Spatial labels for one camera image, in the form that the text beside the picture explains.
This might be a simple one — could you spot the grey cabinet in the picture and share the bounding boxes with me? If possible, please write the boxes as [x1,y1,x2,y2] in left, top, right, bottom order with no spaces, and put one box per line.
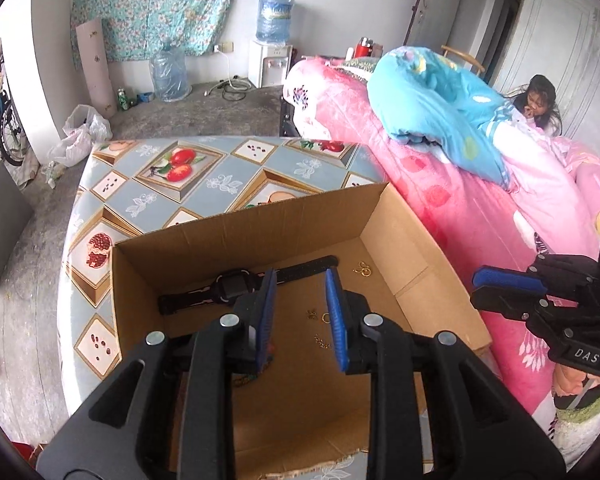
[0,159,35,291]

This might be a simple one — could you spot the wheelchair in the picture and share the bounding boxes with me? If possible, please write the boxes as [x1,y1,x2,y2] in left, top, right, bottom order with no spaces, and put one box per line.
[0,75,31,167]

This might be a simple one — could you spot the white water dispenser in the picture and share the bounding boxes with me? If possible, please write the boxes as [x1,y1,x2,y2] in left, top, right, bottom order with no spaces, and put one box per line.
[248,40,293,88]

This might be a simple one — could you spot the person's right hand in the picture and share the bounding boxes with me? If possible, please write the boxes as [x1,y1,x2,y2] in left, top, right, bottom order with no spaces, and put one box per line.
[554,364,600,397]

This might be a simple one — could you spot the pink floral blanket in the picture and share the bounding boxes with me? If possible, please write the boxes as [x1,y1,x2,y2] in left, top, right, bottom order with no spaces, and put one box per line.
[282,55,600,461]

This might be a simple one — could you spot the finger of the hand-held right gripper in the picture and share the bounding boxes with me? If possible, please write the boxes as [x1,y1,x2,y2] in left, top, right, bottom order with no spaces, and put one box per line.
[470,285,600,333]
[471,254,600,295]

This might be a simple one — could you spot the wooden chair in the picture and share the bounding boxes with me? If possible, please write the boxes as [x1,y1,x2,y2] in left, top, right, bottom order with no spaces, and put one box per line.
[440,44,486,76]

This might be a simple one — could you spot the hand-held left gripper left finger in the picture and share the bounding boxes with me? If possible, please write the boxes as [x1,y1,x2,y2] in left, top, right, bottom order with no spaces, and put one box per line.
[36,267,280,480]

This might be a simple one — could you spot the black wristwatch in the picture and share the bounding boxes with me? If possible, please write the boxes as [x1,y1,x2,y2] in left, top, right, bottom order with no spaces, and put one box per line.
[157,255,340,317]

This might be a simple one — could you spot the multicolour glass bead bracelet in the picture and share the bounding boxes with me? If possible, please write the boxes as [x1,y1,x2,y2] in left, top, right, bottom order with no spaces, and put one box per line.
[232,342,277,389]

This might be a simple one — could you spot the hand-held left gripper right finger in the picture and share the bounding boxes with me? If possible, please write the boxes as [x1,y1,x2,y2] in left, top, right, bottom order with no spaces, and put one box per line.
[325,267,567,480]

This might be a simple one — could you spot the white cable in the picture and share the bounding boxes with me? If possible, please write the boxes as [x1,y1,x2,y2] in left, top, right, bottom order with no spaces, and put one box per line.
[205,52,253,98]

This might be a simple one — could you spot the white wardrobe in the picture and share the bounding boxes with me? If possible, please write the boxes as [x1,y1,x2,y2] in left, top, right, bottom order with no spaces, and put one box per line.
[490,0,600,146]

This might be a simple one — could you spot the brown cardboard box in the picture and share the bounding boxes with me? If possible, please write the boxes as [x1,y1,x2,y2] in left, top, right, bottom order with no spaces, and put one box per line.
[109,182,493,480]

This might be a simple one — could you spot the white plastic bags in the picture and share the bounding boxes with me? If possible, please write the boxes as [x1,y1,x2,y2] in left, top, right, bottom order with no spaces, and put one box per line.
[47,104,113,167]

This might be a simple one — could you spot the blue patterned quilt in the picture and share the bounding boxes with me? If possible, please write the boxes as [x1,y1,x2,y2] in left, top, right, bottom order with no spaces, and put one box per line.
[367,46,518,191]

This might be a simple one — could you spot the floral green curtain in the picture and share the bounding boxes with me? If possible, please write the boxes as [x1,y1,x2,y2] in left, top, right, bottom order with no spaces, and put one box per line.
[70,0,251,63]

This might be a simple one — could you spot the pale pink board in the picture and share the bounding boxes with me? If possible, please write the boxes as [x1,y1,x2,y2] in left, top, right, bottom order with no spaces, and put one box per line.
[75,17,112,117]

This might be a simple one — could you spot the empty clear water jug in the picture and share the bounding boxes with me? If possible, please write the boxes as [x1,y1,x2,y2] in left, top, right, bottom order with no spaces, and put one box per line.
[150,40,192,102]

